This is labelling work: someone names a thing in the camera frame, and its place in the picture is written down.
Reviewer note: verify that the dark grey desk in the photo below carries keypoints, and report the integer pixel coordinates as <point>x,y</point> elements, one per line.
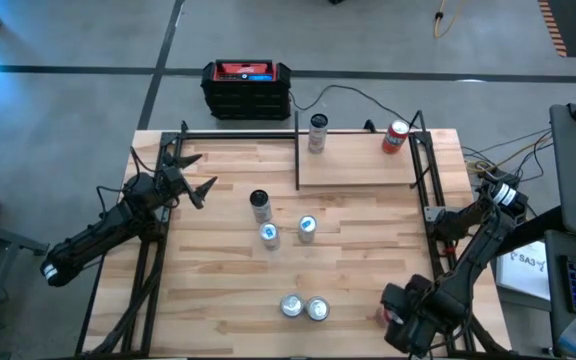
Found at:
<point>575,244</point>

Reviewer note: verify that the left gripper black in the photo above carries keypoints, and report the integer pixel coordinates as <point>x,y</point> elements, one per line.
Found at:
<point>173,182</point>

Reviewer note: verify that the silver slim can blue tab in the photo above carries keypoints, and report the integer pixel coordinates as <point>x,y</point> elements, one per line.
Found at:
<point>269,237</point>

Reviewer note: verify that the silver Diet Coke can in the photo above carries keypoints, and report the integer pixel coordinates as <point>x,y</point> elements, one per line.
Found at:
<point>317,309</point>
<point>292,306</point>

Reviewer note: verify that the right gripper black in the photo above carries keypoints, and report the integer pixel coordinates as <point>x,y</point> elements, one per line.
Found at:
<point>398,300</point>

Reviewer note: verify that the white printed paper sheet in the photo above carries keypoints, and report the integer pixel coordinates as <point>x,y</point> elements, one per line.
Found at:
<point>523,272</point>

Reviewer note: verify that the black desk leg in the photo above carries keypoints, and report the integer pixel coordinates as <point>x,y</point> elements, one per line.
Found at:
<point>533,230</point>

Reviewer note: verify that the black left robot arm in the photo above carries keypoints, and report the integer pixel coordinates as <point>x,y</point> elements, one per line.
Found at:
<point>93,235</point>

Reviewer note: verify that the tall white can black top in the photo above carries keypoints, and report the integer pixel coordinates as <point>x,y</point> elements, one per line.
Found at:
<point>262,210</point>
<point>317,137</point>

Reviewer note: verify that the black metal shelf post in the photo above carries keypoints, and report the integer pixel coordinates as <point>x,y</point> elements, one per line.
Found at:
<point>296,160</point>

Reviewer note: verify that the wooden shelf board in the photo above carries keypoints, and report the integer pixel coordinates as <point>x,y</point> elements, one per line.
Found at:
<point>353,165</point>

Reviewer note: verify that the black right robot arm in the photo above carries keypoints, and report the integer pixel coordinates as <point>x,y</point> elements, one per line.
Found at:
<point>473,260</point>

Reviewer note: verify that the red soda can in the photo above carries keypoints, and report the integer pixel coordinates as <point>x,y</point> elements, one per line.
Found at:
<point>393,140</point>
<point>380,317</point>

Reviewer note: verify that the red black power station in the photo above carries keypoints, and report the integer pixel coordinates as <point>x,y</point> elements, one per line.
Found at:
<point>246,100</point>

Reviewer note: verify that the teal white slim can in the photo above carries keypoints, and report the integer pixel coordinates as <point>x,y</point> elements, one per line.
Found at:
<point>307,230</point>

